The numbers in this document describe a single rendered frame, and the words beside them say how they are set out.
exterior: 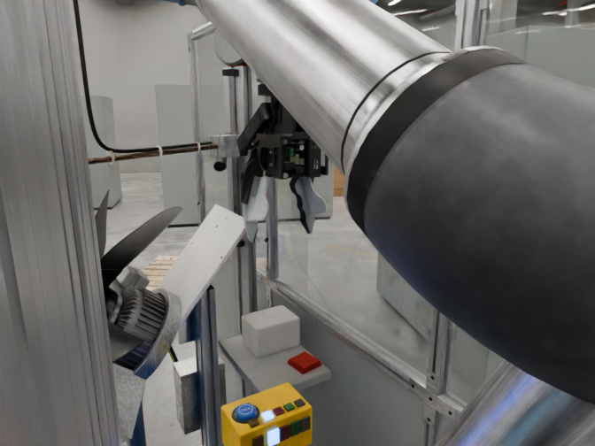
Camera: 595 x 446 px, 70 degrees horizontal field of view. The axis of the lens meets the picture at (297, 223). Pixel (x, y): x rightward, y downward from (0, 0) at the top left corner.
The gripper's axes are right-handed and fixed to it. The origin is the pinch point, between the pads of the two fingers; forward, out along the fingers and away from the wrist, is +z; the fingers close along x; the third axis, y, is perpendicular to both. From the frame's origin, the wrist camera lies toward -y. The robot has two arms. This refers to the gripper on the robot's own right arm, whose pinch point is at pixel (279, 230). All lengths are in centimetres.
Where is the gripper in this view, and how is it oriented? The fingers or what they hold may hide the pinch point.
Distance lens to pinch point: 62.2
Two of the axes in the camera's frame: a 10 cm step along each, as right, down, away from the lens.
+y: 5.1, 2.1, -8.3
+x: 8.6, -1.3, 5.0
